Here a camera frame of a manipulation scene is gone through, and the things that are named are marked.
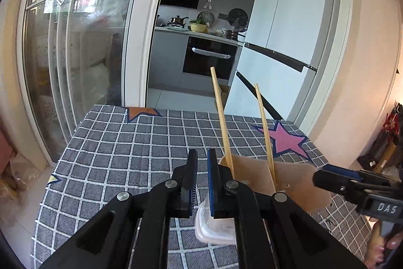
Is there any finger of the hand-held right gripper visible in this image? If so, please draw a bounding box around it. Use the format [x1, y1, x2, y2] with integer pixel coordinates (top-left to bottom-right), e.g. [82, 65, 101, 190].
[323, 164, 397, 188]
[313, 171, 366, 203]

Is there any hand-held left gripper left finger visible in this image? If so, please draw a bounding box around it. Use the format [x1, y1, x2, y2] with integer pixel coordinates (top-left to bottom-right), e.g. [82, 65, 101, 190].
[40, 149, 198, 269]

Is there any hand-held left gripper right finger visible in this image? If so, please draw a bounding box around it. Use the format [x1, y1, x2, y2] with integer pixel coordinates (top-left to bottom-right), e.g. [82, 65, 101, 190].
[207, 149, 367, 269]

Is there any wooden chopstick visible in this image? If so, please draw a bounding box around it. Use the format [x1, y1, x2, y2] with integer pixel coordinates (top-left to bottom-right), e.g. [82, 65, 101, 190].
[210, 67, 235, 179]
[254, 84, 277, 188]

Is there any person's right hand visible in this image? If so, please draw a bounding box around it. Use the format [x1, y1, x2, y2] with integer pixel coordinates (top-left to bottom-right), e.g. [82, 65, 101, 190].
[367, 222, 403, 269]

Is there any clear plastic container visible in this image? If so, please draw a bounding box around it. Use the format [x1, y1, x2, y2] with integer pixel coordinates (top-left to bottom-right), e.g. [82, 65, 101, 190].
[194, 196, 237, 246]

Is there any pile of bags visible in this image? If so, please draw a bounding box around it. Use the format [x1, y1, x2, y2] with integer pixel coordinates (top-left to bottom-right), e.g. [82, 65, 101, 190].
[357, 101, 403, 175]

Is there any grey checked star tablecloth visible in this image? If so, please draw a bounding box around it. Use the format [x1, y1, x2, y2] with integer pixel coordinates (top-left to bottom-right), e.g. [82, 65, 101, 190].
[30, 103, 374, 269]

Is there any cardboard box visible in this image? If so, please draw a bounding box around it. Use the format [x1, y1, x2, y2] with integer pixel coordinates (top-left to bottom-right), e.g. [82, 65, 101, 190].
[215, 84, 231, 112]

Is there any black built-in oven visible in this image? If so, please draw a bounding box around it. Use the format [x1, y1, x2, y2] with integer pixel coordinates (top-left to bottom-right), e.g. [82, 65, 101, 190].
[183, 36, 239, 81]

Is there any white refrigerator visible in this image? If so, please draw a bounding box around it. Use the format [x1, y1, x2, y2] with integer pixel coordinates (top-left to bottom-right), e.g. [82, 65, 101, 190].
[225, 0, 342, 128]

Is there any sliding glass door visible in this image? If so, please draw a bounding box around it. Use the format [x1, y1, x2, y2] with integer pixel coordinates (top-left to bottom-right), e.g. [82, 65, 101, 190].
[17, 0, 162, 164]

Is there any patterned round plate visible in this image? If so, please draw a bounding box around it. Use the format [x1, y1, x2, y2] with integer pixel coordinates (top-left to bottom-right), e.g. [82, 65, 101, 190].
[197, 11, 215, 24]

